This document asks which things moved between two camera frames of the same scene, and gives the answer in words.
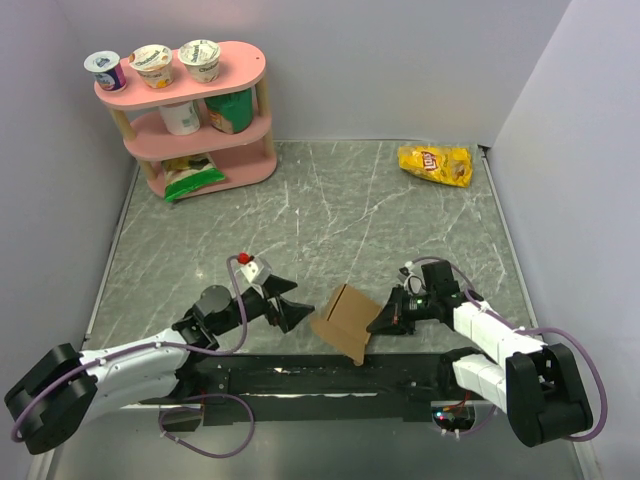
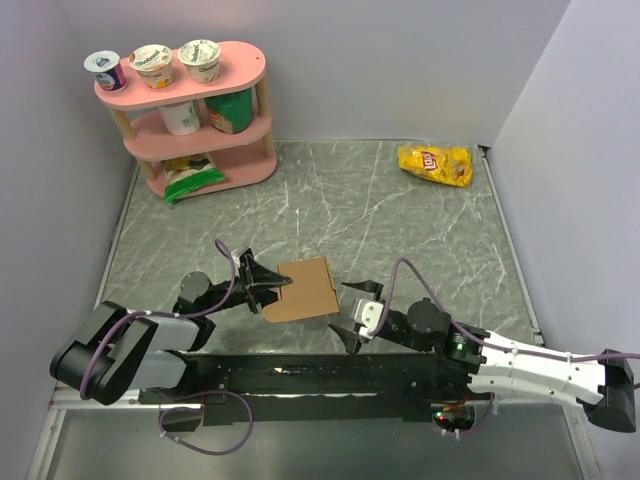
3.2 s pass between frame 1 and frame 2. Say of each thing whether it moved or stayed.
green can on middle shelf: stayed
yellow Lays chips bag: stayed
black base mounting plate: stayed
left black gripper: moved
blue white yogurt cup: stayed
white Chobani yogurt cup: stayed
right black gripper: moved
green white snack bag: stayed
